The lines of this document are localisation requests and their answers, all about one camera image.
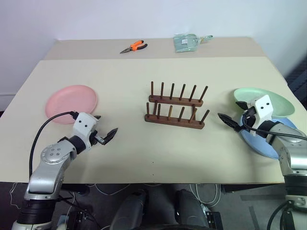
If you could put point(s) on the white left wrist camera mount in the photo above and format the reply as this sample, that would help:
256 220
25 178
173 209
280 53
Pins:
84 124

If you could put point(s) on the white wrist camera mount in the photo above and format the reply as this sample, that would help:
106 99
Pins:
263 107
84 124

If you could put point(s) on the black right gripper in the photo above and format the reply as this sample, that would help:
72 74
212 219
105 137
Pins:
248 118

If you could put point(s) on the dark rounded shape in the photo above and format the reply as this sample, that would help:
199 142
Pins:
129 210
190 208

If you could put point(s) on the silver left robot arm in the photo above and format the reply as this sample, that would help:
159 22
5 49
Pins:
45 177

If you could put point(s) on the green plate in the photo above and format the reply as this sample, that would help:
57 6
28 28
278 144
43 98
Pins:
281 103

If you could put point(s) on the pink plate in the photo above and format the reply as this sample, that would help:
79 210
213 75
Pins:
69 100

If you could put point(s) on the pale green packaged dustpan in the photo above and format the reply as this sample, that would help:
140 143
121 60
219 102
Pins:
185 43

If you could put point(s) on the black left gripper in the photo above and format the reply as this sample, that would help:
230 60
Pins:
97 139

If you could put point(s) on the blue plate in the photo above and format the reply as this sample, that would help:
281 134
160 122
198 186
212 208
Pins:
257 145

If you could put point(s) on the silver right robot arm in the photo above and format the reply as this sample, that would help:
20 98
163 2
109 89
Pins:
293 153

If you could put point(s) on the wooden dish rack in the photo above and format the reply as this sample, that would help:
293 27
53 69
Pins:
175 119

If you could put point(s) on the black ribbed object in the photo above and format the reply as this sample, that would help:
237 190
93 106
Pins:
298 79

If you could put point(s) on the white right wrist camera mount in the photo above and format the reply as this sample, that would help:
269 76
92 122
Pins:
263 107

